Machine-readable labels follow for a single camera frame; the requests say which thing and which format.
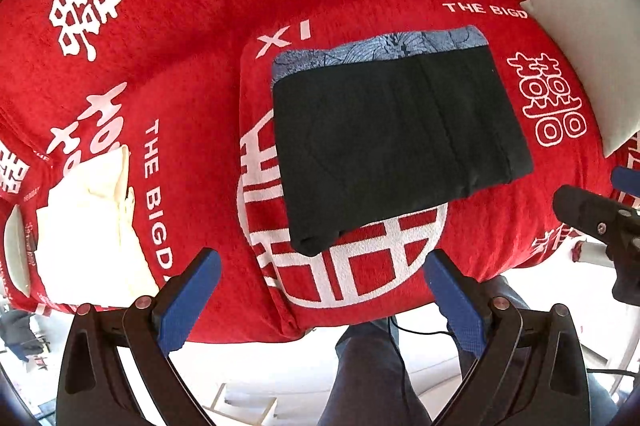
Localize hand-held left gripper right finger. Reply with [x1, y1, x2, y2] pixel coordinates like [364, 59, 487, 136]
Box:
[424, 248, 591, 426]

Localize black pants with blue waistband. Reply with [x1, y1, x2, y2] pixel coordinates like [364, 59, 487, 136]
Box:
[271, 26, 534, 257]

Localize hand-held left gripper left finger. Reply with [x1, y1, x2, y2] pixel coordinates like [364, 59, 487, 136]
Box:
[56, 247, 223, 426]

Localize red printed blanket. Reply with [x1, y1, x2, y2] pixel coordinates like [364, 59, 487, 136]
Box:
[0, 0, 640, 344]

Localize white pillow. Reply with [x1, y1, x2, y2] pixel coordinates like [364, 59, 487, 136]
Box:
[520, 0, 640, 159]

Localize cream folded cloth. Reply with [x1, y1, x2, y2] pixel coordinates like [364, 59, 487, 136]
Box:
[35, 145, 168, 309]

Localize small white cushion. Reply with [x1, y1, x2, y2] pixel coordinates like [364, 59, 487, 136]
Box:
[2, 203, 33, 297]

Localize black cable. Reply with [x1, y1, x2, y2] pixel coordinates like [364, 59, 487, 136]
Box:
[389, 316, 453, 338]

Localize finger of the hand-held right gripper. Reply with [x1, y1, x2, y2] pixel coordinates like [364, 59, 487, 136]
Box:
[552, 185, 640, 253]
[611, 166, 640, 198]

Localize person's left leg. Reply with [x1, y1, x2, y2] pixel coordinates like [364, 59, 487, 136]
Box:
[320, 316, 433, 426]

